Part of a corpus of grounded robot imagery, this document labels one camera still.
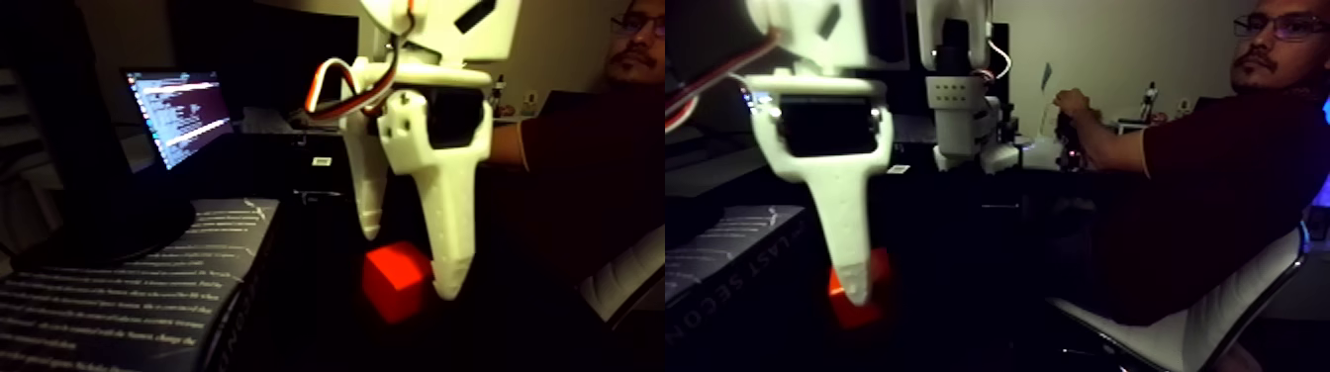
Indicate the red cube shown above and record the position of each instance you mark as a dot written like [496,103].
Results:
[395,280]

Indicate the dark leader arm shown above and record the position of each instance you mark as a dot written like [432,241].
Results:
[1070,156]

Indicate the person's hand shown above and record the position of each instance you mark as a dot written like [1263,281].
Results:
[1073,106]

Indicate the small white label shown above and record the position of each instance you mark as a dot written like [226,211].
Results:
[322,161]

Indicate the black box white lettering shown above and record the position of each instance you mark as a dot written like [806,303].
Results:
[322,195]

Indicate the black flat monitor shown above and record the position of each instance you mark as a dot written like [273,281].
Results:
[270,52]

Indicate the open laptop lit screen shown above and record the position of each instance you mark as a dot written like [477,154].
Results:
[177,109]

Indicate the grey book white text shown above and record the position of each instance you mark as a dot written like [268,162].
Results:
[125,301]

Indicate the small figurine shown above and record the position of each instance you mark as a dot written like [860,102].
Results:
[1149,104]

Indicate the white shelf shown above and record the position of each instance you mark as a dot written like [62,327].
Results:
[1164,127]

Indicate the white office chair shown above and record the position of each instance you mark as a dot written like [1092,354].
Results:
[1174,348]

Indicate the person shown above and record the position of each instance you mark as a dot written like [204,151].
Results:
[1226,187]

